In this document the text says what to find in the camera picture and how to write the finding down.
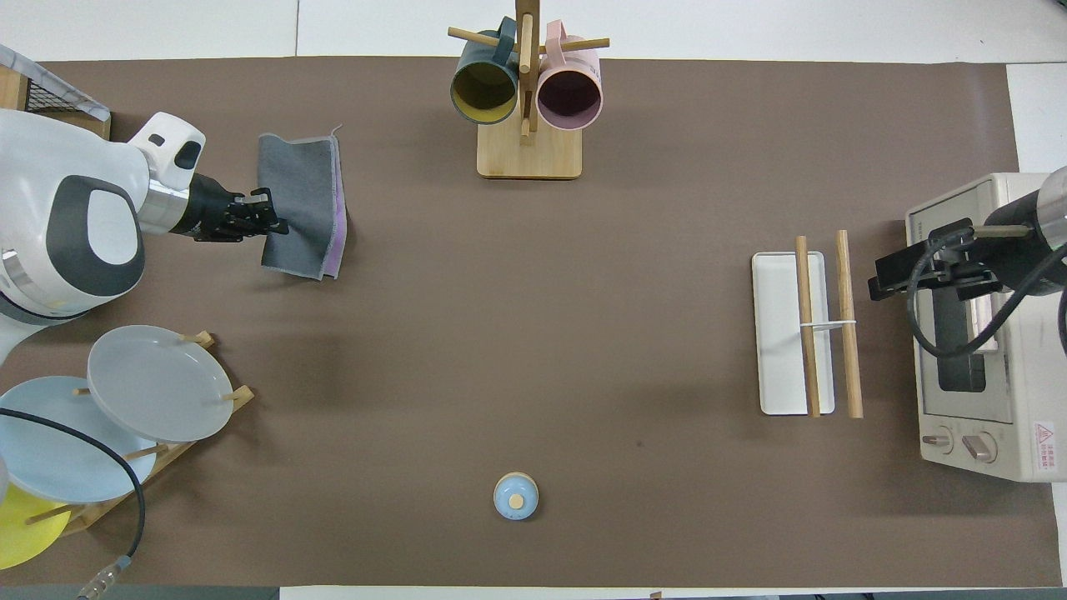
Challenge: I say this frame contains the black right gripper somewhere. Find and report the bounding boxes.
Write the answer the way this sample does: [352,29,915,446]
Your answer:
[868,192,1056,302]

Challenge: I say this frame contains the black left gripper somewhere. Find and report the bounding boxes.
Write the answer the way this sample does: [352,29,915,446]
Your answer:
[193,172,290,245]

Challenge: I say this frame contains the purple and grey towel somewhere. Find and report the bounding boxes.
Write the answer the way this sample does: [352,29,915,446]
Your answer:
[257,125,347,282]

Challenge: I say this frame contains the white towel rack wooden rods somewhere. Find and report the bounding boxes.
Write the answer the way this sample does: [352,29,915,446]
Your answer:
[751,230,864,419]

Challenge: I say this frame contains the wooden plate rack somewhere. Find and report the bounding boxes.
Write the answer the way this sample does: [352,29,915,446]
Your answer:
[25,331,255,538]

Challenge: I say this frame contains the beige toaster oven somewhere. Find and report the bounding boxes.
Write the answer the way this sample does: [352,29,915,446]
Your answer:
[905,172,1067,484]

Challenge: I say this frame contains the grey plate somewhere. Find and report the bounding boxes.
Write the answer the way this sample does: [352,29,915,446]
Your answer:
[87,325,234,443]

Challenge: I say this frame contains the dark teal mug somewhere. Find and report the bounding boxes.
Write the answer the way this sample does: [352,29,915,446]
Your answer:
[450,17,522,126]

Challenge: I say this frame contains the marble pattern sheet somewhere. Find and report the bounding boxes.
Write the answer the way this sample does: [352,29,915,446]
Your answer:
[0,43,112,123]

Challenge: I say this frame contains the wooden mug tree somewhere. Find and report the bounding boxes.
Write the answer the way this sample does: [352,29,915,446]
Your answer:
[448,0,610,180]

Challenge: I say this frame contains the wooden shelf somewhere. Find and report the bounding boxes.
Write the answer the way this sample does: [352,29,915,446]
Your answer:
[0,65,112,141]

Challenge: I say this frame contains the brown table mat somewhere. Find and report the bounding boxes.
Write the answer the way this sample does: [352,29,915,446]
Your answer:
[0,57,1064,588]

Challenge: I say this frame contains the light blue plate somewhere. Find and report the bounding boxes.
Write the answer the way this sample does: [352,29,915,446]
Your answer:
[0,376,158,504]

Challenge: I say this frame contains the pink mug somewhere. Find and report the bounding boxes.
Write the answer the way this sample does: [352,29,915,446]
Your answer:
[536,21,604,132]

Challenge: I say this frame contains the yellow plate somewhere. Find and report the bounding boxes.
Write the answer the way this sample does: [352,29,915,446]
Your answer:
[0,483,73,571]

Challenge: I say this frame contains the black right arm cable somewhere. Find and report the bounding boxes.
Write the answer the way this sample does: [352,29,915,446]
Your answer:
[906,225,1067,359]

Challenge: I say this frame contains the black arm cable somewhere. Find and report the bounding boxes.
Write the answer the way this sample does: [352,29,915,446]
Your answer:
[0,407,148,600]
[906,225,1067,359]

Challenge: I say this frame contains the black wire basket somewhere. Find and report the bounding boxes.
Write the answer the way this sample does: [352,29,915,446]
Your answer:
[25,77,74,114]

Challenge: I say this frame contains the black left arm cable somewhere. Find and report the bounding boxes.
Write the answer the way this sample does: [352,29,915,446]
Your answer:
[0,407,148,600]

